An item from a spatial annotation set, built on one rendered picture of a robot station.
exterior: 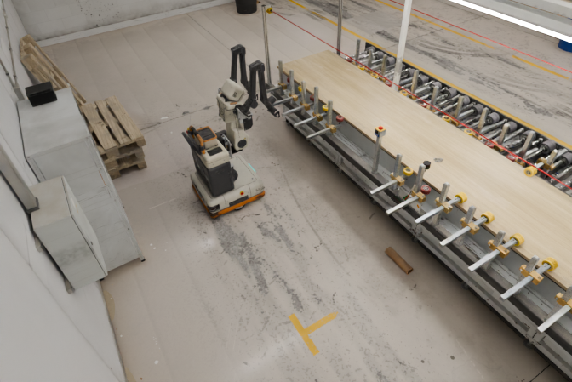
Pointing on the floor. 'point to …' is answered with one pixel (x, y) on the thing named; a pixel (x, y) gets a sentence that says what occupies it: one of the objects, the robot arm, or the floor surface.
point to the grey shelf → (77, 171)
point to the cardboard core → (398, 260)
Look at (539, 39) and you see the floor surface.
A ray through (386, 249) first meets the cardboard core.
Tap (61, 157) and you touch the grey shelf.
